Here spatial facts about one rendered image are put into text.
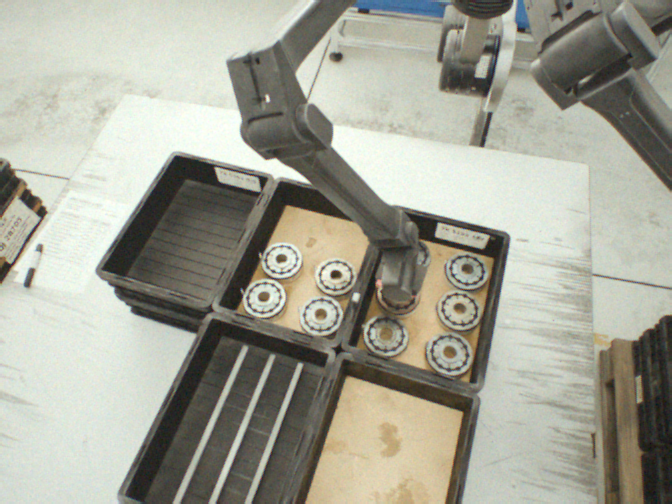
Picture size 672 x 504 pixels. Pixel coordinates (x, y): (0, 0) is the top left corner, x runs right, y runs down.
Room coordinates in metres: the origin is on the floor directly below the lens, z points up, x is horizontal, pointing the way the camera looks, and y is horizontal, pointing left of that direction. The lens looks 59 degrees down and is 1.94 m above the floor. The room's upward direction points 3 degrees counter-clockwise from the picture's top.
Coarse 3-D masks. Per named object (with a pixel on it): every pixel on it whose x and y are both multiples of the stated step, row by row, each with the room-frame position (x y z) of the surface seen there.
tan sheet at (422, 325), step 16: (432, 256) 0.65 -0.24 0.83; (448, 256) 0.65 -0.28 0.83; (480, 256) 0.64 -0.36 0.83; (432, 272) 0.60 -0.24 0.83; (464, 272) 0.60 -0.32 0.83; (432, 288) 0.56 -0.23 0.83; (448, 288) 0.56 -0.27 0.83; (432, 304) 0.52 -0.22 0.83; (368, 320) 0.48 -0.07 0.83; (416, 320) 0.48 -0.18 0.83; (432, 320) 0.48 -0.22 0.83; (384, 336) 0.44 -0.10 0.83; (416, 336) 0.44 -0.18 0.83; (432, 336) 0.44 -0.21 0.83; (464, 336) 0.43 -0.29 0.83; (416, 352) 0.40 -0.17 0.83; (448, 352) 0.40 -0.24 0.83
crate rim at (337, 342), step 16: (272, 192) 0.80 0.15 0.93; (256, 224) 0.71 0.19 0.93; (240, 256) 0.62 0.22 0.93; (368, 256) 0.60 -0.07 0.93; (224, 288) 0.54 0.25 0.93; (352, 288) 0.52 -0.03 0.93; (352, 304) 0.48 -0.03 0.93; (256, 320) 0.45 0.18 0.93; (304, 336) 0.41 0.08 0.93; (336, 336) 0.41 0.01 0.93
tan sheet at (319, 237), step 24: (288, 216) 0.80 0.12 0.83; (312, 216) 0.79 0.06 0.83; (288, 240) 0.72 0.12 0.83; (312, 240) 0.72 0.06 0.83; (336, 240) 0.71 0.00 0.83; (360, 240) 0.71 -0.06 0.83; (312, 264) 0.64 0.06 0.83; (360, 264) 0.64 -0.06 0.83; (288, 288) 0.58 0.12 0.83; (312, 288) 0.58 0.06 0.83; (240, 312) 0.52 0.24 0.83; (288, 312) 0.51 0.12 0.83
